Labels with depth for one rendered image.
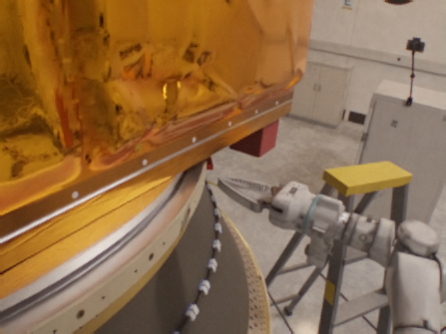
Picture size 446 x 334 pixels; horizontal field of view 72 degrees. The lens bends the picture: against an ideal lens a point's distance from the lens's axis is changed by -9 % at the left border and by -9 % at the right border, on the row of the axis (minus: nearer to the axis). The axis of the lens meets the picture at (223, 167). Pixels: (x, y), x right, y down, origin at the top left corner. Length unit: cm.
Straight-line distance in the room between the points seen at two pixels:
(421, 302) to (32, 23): 58
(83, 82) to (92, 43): 5
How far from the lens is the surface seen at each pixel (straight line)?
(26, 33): 41
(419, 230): 58
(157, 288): 69
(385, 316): 195
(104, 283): 52
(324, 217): 58
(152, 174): 66
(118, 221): 58
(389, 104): 354
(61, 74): 46
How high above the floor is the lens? 208
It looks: 26 degrees down
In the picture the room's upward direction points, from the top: 6 degrees clockwise
